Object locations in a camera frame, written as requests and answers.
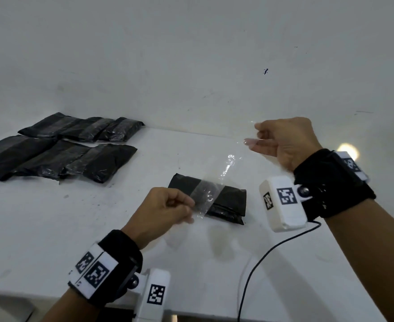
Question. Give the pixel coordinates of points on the person's left hand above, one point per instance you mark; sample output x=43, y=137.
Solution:
x=153, y=214

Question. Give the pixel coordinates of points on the person's right hand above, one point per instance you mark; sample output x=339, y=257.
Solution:
x=290, y=144

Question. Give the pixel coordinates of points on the clear tape strip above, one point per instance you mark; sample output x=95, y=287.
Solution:
x=207, y=194

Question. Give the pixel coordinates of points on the black packet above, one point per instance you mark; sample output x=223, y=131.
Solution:
x=123, y=129
x=106, y=162
x=230, y=201

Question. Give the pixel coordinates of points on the crinkled black plastic bag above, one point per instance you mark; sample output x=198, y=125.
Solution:
x=86, y=129

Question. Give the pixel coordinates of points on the glossy black plastic bag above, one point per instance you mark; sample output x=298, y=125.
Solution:
x=52, y=160

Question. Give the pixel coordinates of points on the person's right forearm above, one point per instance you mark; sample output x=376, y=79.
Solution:
x=371, y=258

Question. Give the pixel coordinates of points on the black left wristband with markers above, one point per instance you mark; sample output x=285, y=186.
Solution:
x=123, y=254

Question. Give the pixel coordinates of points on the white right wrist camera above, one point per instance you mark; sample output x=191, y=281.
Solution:
x=284, y=214

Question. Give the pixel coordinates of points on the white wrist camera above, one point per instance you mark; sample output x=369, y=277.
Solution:
x=153, y=298
x=284, y=214

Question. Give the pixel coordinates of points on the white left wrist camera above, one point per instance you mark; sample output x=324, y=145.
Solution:
x=153, y=298

